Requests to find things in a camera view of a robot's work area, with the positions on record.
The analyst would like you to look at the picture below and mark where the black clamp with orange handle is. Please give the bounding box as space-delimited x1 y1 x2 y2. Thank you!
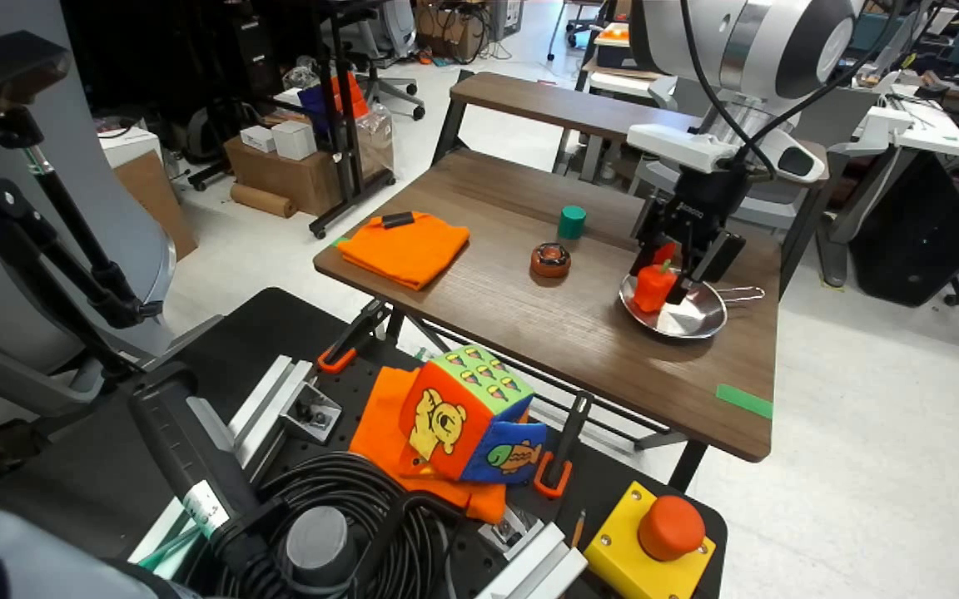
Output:
528 392 595 505
312 298 392 380

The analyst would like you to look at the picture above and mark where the white box with orange lid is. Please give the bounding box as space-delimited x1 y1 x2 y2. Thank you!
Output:
593 21 640 55

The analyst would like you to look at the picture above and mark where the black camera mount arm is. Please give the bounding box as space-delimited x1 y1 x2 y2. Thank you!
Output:
0 29 227 445

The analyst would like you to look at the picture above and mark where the black mounting platform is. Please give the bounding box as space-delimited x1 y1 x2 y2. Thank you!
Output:
0 282 729 599

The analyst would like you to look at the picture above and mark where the small green cup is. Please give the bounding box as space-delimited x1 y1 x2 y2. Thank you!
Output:
557 203 590 248

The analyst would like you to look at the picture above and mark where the folded orange cloth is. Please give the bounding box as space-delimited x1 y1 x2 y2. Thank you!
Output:
336 209 472 292

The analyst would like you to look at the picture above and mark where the silver metal pan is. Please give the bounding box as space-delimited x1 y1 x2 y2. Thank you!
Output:
615 271 770 348

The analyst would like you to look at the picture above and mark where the wooden desk riser shelf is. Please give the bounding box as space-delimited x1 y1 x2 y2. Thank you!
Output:
445 70 835 190

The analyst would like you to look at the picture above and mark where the orange bottle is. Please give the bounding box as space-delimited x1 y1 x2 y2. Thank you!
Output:
626 259 685 322

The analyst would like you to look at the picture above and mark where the coiled cable bundle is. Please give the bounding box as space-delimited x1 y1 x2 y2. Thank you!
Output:
205 445 472 599

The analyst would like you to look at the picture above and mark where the aluminium extrusion rail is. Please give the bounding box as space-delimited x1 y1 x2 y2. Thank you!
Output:
125 353 322 564
476 518 593 599

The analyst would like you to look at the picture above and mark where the black pole stand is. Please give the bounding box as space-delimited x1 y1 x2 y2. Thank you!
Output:
309 0 401 243

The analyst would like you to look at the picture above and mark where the long brown cardboard box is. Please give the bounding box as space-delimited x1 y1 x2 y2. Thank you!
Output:
223 131 352 221

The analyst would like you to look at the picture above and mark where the wooden desk with black frame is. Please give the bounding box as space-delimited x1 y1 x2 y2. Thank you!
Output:
309 70 835 496

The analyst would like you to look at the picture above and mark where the colourful plush cube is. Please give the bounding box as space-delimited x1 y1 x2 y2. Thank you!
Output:
397 344 557 489

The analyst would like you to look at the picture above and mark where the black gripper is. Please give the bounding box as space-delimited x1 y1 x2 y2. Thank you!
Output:
630 163 752 285

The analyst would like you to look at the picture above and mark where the yellow box with red button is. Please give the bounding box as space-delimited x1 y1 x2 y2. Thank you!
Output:
583 478 718 599

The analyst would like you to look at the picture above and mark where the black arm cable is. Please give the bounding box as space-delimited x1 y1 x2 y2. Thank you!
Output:
676 0 891 180

